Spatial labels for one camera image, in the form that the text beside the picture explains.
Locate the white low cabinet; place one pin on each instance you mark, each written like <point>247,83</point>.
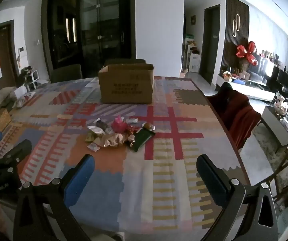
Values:
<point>254,90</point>

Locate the round brown snack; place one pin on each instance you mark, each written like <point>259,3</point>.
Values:
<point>149,126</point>

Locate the white storage shelf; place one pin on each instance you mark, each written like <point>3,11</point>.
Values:
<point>192,57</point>

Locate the dark interior door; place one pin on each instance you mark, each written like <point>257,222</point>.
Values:
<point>209,42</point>

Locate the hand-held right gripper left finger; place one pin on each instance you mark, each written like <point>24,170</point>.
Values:
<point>80,177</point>

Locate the beige bag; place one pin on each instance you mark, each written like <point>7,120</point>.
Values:
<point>4,98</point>

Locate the black glass door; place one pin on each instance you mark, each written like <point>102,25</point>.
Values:
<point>88,25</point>

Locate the brown wooden door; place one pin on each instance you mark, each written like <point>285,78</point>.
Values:
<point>4,55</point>

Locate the flower bouquet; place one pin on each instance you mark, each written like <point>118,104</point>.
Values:
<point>284,105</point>

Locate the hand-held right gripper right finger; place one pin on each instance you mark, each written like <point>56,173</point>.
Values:
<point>210,179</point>

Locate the red balloon flower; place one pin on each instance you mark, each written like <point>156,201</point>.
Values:
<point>246,52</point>

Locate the patterned tablecloth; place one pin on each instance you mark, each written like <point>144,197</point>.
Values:
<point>159,180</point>

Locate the dark green snack packet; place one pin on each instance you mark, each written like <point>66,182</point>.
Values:
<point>141,140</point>

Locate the small white packet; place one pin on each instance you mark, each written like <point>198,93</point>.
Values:
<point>93,147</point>

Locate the crumpled gold wrapper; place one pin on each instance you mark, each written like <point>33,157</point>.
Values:
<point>112,140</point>

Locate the small floor cardboard box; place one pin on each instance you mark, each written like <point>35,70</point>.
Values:
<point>183,73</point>

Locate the silver snack packet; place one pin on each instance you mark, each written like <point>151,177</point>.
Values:
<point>95,129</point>

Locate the television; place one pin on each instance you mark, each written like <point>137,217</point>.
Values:
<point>271,71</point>

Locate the dark upholstered chair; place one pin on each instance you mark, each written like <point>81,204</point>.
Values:
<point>66,72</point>
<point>125,61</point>

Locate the olive green small packet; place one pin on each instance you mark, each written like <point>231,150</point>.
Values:
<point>89,138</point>

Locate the white cube shelf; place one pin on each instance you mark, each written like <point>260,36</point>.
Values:
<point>31,77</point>

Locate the red snack packet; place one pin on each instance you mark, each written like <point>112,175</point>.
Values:
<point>131,129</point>

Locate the brown cardboard box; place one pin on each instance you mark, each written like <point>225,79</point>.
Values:
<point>126,85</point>

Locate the pink snack packet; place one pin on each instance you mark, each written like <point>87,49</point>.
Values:
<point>118,125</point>

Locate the slatted wall panel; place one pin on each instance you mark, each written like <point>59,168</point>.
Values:
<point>236,12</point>

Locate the white side table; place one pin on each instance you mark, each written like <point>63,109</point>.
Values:
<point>274,123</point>

